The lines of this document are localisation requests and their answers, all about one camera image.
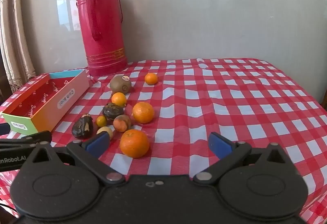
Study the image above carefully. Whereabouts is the red thermos flask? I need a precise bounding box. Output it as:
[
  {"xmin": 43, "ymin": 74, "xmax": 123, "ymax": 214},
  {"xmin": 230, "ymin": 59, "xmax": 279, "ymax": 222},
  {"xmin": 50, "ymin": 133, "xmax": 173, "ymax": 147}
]
[{"xmin": 76, "ymin": 0, "xmax": 128, "ymax": 78}]

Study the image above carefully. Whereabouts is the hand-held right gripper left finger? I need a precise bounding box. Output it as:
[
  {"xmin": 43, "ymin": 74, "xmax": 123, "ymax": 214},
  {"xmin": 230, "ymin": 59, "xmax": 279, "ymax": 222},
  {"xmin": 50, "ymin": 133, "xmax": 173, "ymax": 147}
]
[{"xmin": 22, "ymin": 131, "xmax": 126, "ymax": 185}]

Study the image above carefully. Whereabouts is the brown kiwi with sticker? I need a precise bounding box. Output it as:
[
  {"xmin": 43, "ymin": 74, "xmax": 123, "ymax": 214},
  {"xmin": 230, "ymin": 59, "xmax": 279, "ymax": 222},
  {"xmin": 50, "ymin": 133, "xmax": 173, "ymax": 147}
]
[{"xmin": 110, "ymin": 75, "xmax": 132, "ymax": 95}]

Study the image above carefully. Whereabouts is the large orange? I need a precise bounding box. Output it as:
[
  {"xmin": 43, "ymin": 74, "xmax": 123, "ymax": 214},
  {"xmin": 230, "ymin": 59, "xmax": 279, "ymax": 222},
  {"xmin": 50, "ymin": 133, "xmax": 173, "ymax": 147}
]
[
  {"xmin": 120, "ymin": 129, "xmax": 150, "ymax": 158},
  {"xmin": 132, "ymin": 102, "xmax": 155, "ymax": 124}
]

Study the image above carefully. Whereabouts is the pale yellow small fruit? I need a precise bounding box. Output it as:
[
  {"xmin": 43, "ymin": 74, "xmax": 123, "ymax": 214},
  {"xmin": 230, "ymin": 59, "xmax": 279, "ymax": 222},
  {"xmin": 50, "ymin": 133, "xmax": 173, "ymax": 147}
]
[{"xmin": 96, "ymin": 126, "xmax": 113, "ymax": 141}]

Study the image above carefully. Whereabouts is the dark wrinkled rotten fruit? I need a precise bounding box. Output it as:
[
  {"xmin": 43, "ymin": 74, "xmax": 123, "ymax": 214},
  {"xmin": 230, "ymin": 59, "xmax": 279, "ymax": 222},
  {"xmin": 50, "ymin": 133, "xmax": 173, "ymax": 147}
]
[{"xmin": 72, "ymin": 114, "xmax": 94, "ymax": 140}]

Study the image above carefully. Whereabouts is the colourful cardboard box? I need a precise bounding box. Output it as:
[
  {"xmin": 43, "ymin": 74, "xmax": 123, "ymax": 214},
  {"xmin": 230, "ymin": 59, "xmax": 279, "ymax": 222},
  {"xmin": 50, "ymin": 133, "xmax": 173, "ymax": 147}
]
[{"xmin": 1, "ymin": 69, "xmax": 90, "ymax": 136}]

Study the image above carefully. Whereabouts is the beige lace curtain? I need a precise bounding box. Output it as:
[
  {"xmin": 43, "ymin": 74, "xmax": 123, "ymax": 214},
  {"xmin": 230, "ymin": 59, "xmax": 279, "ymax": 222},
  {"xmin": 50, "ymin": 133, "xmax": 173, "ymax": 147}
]
[{"xmin": 0, "ymin": 0, "xmax": 37, "ymax": 94}]

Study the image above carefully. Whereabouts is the red white checkered tablecloth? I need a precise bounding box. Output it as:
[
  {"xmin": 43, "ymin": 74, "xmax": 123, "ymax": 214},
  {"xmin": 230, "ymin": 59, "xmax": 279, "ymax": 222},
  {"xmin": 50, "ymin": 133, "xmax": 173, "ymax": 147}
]
[{"xmin": 0, "ymin": 57, "xmax": 327, "ymax": 224}]

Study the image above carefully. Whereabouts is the dark rotten round fruit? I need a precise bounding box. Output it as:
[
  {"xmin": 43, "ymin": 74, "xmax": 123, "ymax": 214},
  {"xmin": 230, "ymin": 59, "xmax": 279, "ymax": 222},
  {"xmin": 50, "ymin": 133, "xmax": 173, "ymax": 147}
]
[{"xmin": 102, "ymin": 103, "xmax": 125, "ymax": 120}]

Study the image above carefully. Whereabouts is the small orange kumquat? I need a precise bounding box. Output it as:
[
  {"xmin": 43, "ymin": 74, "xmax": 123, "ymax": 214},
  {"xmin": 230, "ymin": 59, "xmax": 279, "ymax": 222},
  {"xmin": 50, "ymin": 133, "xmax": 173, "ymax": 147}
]
[
  {"xmin": 111, "ymin": 92, "xmax": 127, "ymax": 107},
  {"xmin": 144, "ymin": 72, "xmax": 158, "ymax": 86}
]

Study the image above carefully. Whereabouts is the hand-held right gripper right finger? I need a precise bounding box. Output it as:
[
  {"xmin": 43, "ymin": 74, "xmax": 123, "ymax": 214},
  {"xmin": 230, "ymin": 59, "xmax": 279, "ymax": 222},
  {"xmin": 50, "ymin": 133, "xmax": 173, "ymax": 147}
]
[{"xmin": 193, "ymin": 131, "xmax": 298, "ymax": 185}]

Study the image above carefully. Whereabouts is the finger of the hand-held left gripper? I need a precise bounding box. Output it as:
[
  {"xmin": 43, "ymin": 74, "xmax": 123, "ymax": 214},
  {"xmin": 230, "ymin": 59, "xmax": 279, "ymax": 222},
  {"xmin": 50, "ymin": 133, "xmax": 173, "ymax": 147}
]
[
  {"xmin": 0, "ymin": 131, "xmax": 52, "ymax": 151},
  {"xmin": 0, "ymin": 123, "xmax": 12, "ymax": 136}
]

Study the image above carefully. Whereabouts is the blemished orange-brown fruit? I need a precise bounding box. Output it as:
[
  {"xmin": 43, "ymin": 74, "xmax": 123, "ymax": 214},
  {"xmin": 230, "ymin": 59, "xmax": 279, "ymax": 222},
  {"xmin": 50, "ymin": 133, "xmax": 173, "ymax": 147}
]
[{"xmin": 113, "ymin": 114, "xmax": 132, "ymax": 133}]

